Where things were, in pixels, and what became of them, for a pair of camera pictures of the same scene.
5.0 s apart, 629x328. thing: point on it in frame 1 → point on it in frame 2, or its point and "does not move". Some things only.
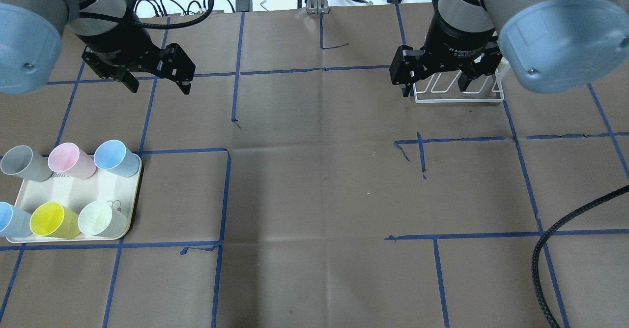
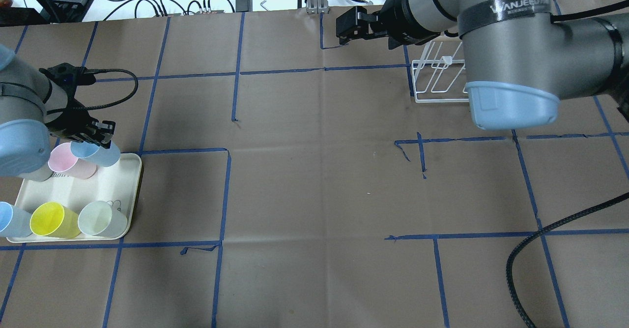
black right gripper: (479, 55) → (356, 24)
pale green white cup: (100, 218) does not move
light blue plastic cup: (113, 155) → (104, 157)
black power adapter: (243, 1) does not move
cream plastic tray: (121, 191) does not move
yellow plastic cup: (52, 220) does not move
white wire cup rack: (492, 91) does not move
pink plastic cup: (66, 158) does not move
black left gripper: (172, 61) → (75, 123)
